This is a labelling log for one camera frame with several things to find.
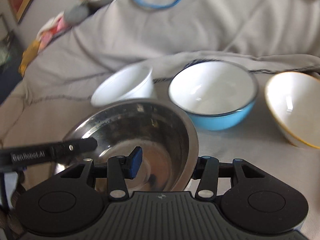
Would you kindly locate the white bowl yellow rim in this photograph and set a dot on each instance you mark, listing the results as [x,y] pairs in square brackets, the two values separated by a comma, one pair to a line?
[293,101]

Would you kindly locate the blue enamel bowl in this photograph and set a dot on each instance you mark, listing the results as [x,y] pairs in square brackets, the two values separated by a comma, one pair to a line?
[216,94]

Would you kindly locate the pink white plush toy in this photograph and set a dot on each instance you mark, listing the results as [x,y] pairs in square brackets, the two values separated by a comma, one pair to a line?
[53,26]

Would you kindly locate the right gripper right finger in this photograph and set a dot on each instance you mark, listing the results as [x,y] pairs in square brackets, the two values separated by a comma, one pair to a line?
[207,172]

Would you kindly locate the stainless steel bowl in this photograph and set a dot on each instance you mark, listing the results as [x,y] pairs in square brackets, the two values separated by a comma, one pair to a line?
[165,133]

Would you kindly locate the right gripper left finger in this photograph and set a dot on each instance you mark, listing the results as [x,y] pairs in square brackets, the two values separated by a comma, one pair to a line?
[120,168]

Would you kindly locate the grey sofa blanket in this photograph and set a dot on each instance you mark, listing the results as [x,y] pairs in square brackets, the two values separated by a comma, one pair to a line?
[267,36]

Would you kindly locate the white paper cup bowl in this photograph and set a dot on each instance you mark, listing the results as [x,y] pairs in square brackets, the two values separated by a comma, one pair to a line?
[128,83]

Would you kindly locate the yellow plush toy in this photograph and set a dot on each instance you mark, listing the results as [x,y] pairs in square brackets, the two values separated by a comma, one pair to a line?
[28,56]

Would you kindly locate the grey plush ball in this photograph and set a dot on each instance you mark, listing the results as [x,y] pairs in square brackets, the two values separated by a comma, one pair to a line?
[76,14]

